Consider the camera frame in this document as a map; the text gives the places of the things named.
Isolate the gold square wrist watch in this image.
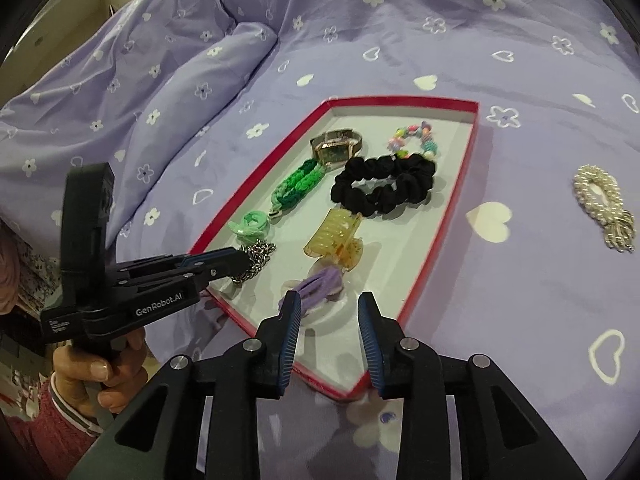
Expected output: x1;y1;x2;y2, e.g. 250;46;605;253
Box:
311;129;363;167

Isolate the yellow hair claw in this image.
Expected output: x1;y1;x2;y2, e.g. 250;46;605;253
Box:
301;208;366;272

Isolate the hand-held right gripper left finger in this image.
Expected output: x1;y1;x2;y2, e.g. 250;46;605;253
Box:
80;290;303;480

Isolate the pearl brooch with tassel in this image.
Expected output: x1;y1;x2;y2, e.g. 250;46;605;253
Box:
573;164;637;252

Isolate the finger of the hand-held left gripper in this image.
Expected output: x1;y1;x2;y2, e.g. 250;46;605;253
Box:
125;259;253;293
117;247;251;278

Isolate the person's left forearm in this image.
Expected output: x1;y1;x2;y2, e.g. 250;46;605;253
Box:
0;375;108;480

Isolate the silver chain ornament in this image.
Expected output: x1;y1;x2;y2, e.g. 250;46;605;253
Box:
231;240;277;287

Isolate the person's left hand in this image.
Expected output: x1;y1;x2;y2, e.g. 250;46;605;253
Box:
50;329;149;413

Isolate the red rimmed white tray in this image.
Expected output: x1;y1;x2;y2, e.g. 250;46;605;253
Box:
187;95;480;401

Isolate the black scrunchie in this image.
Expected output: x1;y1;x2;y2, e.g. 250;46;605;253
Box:
330;155;436;219

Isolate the green braided bracelet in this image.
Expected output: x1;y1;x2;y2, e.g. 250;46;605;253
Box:
270;158;326;221

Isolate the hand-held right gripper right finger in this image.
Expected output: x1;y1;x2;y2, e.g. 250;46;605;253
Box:
357;291;588;480

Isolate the colourful beaded bracelet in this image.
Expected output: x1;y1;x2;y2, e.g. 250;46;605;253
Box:
386;121;441;159

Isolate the purple hair tie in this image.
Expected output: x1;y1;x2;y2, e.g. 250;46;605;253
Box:
277;267;351;316

